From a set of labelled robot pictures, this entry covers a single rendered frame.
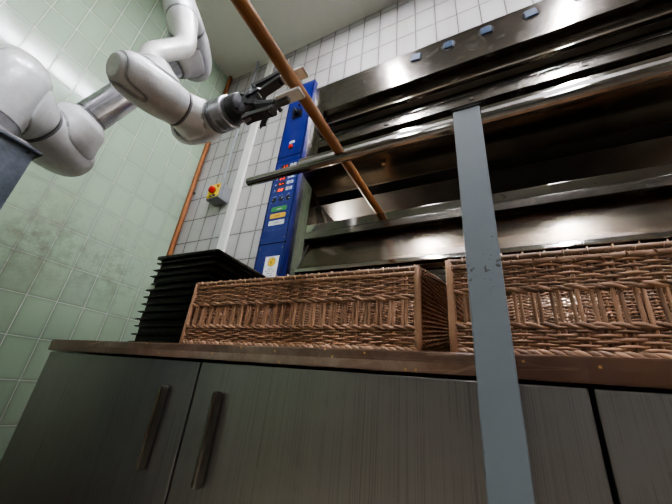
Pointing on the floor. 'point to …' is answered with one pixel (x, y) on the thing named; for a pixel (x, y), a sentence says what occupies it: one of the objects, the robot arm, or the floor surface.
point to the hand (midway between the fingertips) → (294, 85)
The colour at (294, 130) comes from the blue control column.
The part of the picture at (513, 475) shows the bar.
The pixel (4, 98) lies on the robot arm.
